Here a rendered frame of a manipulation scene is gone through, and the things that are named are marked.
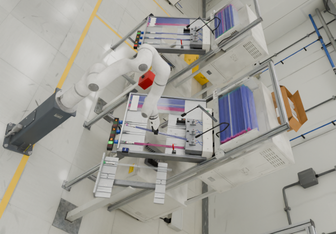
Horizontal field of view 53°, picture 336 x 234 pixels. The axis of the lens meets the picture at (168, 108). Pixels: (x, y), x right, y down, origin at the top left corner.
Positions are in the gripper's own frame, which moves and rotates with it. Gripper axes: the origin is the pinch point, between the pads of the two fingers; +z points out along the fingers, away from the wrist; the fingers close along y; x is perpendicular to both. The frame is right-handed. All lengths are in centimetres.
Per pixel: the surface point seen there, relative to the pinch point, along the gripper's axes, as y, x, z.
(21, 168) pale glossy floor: -43, 107, 18
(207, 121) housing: 31.7, -33.8, 10.5
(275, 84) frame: 45, -86, -21
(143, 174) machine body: -6.7, 16.3, 45.2
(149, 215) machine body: -3, 23, 109
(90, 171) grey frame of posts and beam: -25, 55, 30
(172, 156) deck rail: -7.9, -13.6, 17.4
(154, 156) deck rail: -11.1, 0.3, 16.8
